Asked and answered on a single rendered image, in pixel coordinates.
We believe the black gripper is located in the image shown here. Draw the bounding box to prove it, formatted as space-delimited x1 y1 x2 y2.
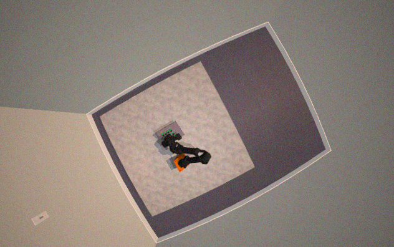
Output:
161 133 182 147

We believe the pinkish-mauve switch panel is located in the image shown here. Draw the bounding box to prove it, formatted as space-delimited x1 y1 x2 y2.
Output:
156 121 185 142

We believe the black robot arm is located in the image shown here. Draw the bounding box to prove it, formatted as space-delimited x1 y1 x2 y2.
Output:
164 134 211 168

